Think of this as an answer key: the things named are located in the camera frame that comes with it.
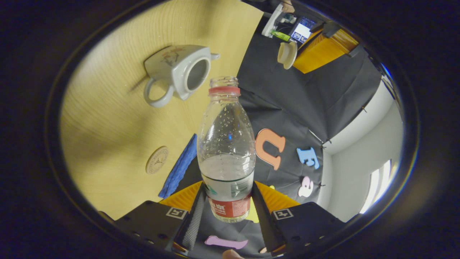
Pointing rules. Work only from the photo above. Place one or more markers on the clear plastic water bottle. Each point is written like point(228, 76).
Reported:
point(226, 144)

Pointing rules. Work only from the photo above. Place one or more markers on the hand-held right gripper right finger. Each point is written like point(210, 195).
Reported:
point(264, 223)

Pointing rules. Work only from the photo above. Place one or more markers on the white teacup lid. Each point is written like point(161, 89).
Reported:
point(286, 55)

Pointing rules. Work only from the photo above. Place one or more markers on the white ceramic teacup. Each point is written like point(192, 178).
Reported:
point(169, 68)

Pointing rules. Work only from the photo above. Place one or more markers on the computer monitor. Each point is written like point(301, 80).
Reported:
point(302, 30)

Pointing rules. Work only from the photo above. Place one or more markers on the white side table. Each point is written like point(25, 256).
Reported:
point(273, 19)

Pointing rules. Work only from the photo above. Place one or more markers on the green drink bottle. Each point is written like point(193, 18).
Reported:
point(280, 35)

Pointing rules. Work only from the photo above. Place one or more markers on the ceiling light panel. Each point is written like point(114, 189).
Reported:
point(377, 187)

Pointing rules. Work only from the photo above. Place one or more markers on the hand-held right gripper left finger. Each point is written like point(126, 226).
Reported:
point(192, 223)

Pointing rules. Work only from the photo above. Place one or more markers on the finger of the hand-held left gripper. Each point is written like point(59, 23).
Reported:
point(323, 52)

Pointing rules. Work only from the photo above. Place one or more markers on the round wooden coaster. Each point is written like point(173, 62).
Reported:
point(157, 160)

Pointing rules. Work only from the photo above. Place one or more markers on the blue towel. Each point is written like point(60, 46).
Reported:
point(179, 167)

